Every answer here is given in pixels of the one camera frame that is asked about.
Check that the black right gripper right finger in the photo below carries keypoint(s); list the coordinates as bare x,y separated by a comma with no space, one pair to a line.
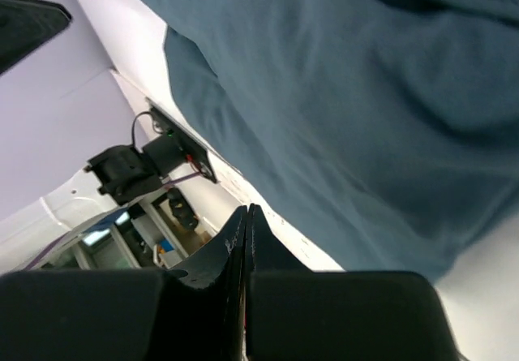
293,313

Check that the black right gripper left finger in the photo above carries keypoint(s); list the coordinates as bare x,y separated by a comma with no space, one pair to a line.
191,312

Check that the teal blue t shirt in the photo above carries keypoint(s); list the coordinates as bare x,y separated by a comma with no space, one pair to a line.
386,131

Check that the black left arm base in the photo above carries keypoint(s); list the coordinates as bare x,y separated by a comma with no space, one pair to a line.
171,146

